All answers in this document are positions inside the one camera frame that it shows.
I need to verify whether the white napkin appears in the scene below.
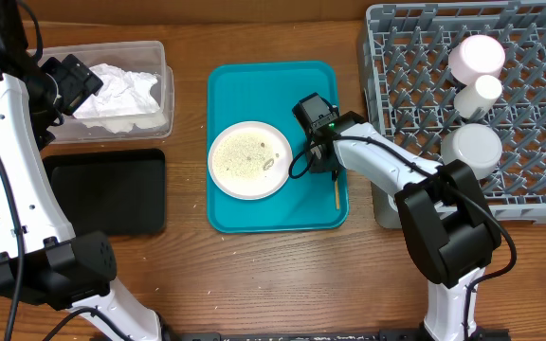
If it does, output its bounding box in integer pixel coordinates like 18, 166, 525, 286
73, 63, 166, 134

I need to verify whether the large white plate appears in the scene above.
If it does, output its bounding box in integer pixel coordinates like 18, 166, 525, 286
208, 121, 293, 201

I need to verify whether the wooden chopstick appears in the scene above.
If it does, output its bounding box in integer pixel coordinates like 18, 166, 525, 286
334, 180, 340, 210

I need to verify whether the grey-blue bowl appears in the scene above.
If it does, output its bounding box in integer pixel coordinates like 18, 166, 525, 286
441, 123, 502, 180

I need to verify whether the white cup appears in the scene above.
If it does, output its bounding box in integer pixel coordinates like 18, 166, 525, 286
454, 75, 503, 120

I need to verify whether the pink bowl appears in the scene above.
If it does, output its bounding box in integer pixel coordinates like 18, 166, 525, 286
448, 35, 505, 85

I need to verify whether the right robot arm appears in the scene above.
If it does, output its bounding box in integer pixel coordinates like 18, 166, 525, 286
292, 93, 509, 340

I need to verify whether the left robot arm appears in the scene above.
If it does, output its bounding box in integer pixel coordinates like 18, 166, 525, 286
0, 0, 173, 340

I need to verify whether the grey dishwasher rack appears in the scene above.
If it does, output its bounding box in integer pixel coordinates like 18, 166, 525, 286
357, 1, 546, 224

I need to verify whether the teal serving tray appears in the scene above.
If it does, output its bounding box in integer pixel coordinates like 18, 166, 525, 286
206, 61, 350, 233

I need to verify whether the clear plastic bin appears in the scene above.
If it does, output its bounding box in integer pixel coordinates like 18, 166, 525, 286
40, 41, 174, 144

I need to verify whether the black plastic tray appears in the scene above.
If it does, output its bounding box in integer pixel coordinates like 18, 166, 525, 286
44, 149, 167, 236

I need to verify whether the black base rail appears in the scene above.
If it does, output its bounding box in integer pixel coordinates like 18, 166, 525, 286
158, 329, 511, 341

